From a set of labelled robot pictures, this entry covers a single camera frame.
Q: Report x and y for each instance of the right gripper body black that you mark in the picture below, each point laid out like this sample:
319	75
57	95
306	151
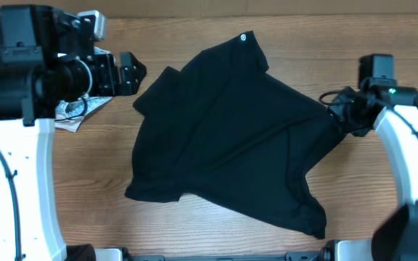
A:
342	111

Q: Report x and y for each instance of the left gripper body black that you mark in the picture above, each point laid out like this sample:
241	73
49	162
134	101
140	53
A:
112	75

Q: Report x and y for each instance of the black t-shirt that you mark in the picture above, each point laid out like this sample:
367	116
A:
222	128

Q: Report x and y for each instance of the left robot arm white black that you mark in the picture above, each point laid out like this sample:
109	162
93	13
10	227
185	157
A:
48	56

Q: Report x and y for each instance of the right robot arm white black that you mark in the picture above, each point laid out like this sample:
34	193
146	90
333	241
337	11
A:
381	105

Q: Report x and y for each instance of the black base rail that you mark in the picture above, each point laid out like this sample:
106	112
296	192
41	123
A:
209	256

